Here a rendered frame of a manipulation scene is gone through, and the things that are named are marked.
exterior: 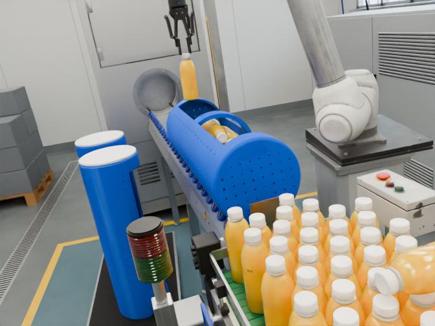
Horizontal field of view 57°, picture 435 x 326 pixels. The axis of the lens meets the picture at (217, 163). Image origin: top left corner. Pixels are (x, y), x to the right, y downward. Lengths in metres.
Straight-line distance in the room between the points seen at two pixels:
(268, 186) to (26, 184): 3.72
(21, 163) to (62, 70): 2.18
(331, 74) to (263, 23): 5.09
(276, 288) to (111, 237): 1.33
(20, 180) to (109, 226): 2.76
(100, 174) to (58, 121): 4.67
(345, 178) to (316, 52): 0.50
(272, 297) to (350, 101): 0.77
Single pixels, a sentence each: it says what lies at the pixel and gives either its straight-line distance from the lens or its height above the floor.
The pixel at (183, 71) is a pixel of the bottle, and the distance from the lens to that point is 1.82.
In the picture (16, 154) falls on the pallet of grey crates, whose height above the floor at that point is 0.58.
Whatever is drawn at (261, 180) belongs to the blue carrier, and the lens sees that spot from 1.20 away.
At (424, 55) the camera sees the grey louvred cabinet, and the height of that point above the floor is 1.18.
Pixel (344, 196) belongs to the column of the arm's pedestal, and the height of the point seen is 0.86.
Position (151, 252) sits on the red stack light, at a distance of 0.69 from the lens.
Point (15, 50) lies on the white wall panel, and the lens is 6.53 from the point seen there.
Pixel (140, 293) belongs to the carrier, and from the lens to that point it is 2.19.
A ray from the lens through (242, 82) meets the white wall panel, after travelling 6.42.
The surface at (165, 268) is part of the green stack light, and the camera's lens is 0.72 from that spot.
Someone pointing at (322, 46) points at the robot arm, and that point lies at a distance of 1.38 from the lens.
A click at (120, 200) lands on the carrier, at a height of 0.84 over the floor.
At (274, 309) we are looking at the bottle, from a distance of 0.85.
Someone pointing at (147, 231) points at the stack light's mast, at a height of 1.26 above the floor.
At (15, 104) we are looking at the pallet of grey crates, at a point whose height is 1.04.
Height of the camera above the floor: 1.56
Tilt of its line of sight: 19 degrees down
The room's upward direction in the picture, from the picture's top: 9 degrees counter-clockwise
